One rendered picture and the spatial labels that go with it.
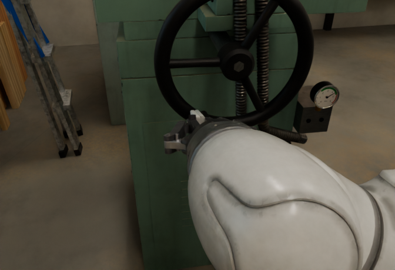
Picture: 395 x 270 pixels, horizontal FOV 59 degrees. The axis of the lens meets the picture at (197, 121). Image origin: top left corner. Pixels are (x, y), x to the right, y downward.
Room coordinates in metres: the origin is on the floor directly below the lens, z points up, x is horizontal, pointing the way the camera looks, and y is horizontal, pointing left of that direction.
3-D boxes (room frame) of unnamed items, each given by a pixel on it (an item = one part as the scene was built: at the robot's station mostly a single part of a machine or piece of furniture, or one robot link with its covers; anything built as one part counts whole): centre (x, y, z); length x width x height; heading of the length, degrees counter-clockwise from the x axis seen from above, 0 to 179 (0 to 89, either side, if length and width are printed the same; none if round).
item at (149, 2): (0.82, -0.08, 0.87); 0.61 x 0.30 x 0.06; 99
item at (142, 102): (1.04, 0.00, 0.36); 0.58 x 0.45 x 0.71; 9
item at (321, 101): (0.75, -0.31, 0.65); 0.06 x 0.04 x 0.08; 99
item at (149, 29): (0.86, -0.03, 0.82); 0.40 x 0.21 x 0.04; 99
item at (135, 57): (1.04, 0.00, 0.76); 0.57 x 0.45 x 0.09; 9
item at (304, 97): (0.82, -0.30, 0.58); 0.12 x 0.08 x 0.08; 9
